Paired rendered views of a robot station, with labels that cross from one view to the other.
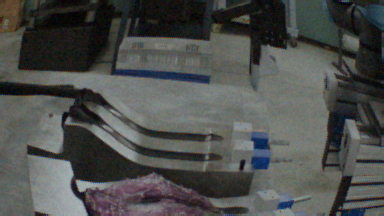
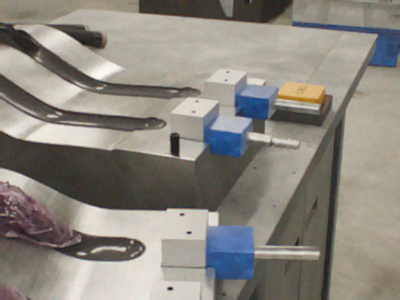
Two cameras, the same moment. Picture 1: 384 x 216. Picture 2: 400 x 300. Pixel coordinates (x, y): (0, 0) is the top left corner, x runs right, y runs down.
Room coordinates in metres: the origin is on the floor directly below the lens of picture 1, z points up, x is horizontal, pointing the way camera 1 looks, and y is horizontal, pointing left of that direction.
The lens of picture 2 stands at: (0.61, -0.34, 1.18)
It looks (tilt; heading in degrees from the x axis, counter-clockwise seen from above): 24 degrees down; 20
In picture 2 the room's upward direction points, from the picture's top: straight up
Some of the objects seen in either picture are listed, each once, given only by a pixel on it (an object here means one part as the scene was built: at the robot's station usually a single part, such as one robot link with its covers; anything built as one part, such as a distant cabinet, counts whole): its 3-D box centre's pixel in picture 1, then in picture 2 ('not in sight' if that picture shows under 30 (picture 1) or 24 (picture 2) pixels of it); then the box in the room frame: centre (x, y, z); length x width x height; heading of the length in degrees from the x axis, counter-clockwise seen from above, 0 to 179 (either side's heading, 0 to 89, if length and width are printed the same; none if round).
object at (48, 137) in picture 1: (121, 144); (45, 106); (1.32, 0.13, 0.87); 0.50 x 0.26 x 0.14; 90
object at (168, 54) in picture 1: (162, 53); (350, 5); (4.64, 0.22, 0.28); 0.61 x 0.41 x 0.15; 91
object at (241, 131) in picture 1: (263, 141); (264, 102); (1.37, -0.15, 0.89); 0.13 x 0.05 x 0.05; 89
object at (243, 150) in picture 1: (264, 159); (237, 136); (1.26, -0.15, 0.89); 0.13 x 0.05 x 0.05; 89
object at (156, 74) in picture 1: (158, 79); (347, 36); (4.65, 0.22, 0.11); 0.61 x 0.41 x 0.22; 91
